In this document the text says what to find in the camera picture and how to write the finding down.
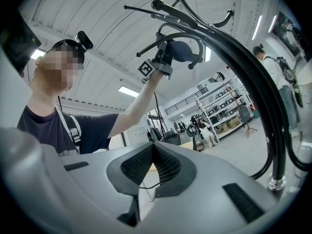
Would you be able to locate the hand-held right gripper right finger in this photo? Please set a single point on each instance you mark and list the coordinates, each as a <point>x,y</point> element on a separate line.
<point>207,179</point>

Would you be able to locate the dark grey bag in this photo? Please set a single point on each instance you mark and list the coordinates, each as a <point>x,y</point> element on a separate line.
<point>244,113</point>

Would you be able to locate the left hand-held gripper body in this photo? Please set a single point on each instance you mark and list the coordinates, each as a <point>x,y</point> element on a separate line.
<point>146,68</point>

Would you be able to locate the white metal shelf rack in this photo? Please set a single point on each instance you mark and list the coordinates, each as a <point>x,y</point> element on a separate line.
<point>219,96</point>

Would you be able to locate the black white chest harness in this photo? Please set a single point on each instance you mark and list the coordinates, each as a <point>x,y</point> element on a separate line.
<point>73,128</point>

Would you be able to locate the person's dark t-shirt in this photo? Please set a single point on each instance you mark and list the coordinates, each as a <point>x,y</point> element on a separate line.
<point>44,128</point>

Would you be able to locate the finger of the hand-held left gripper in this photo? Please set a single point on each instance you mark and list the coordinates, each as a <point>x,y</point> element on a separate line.
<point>162,53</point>

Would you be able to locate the person's left forearm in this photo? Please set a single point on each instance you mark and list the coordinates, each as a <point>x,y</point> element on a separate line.
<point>136,101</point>

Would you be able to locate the black coat rack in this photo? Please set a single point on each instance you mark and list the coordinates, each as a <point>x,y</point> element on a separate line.
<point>270,106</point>

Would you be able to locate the black elastic wristband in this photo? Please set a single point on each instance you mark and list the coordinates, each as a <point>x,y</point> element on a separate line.
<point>142,80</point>

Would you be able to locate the brown cardboard box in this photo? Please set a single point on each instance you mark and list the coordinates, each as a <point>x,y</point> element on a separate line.
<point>223,129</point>
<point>234,123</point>

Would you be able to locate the long ceiling light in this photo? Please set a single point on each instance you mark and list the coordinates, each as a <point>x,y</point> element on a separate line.
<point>128,91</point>
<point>257,27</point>

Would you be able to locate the black office chair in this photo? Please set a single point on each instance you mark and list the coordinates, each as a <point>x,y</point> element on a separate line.
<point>191,129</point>

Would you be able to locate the black metal railing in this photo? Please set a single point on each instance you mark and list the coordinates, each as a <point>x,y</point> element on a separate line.
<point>185,101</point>

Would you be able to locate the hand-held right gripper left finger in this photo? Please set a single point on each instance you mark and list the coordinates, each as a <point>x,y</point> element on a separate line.
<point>92,179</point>

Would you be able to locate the dark navy cap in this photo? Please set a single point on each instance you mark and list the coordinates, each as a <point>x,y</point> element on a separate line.
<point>181,51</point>

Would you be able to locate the person's head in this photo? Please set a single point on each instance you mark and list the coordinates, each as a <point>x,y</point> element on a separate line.
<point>56,69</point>

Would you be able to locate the brown tripod stand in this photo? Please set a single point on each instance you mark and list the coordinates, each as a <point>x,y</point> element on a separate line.
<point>248,128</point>

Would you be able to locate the large black wall screen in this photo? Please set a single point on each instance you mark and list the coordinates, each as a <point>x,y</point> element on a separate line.
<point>280,33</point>

